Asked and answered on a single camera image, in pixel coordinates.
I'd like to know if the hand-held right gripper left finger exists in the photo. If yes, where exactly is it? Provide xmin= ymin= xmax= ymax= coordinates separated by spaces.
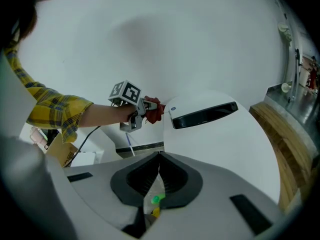
xmin=63 ymin=151 xmax=160 ymax=239

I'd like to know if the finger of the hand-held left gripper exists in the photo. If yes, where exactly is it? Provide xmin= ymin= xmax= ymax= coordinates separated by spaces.
xmin=142 ymin=98 xmax=159 ymax=110

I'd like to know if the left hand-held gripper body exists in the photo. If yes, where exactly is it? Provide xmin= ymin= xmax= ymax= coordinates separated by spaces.
xmin=107 ymin=79 xmax=147 ymax=134

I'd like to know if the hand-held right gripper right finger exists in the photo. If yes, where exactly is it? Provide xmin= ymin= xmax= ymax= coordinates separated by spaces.
xmin=139 ymin=151 xmax=286 ymax=240

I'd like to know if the red cloth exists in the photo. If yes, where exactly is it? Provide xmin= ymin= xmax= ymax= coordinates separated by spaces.
xmin=143 ymin=95 xmax=166 ymax=125

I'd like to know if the person's left forearm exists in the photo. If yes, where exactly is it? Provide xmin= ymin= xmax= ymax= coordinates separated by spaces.
xmin=74 ymin=103 xmax=137 ymax=129

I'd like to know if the large cardboard box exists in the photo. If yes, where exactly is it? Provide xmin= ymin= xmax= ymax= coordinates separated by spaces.
xmin=46 ymin=132 xmax=78 ymax=169

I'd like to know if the green bottle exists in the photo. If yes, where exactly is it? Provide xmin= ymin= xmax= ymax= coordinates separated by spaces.
xmin=151 ymin=193 xmax=166 ymax=205

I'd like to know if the person in yellow plaid shirt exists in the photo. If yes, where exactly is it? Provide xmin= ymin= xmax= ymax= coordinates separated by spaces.
xmin=3 ymin=41 xmax=95 ymax=144

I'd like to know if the pink bag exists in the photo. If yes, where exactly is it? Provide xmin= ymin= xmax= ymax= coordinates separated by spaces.
xmin=29 ymin=127 xmax=50 ymax=150

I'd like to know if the wooden platform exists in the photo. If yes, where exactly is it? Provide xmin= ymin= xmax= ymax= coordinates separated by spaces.
xmin=249 ymin=101 xmax=316 ymax=215

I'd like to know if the white counter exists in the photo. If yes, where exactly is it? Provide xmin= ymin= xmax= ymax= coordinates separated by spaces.
xmin=298 ymin=66 xmax=311 ymax=87

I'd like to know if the white long-handled brush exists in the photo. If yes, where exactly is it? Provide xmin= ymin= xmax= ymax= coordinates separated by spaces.
xmin=125 ymin=132 xmax=136 ymax=157

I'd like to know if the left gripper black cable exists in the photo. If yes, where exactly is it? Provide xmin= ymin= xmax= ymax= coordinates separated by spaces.
xmin=63 ymin=125 xmax=101 ymax=169

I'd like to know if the wall grab rail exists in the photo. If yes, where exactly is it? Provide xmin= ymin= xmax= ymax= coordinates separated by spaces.
xmin=278 ymin=21 xmax=296 ymax=104

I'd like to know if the black-handled mop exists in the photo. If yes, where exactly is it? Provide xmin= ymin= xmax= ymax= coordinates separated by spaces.
xmin=294 ymin=47 xmax=301 ymax=102

